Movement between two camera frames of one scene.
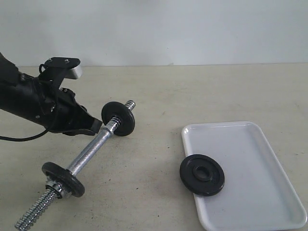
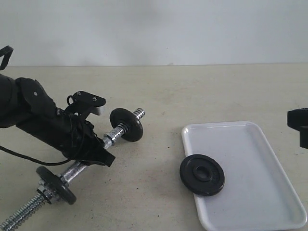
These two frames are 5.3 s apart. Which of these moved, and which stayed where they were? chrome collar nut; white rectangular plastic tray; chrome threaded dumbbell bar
Moved: chrome threaded dumbbell bar; chrome collar nut
Stayed: white rectangular plastic tray
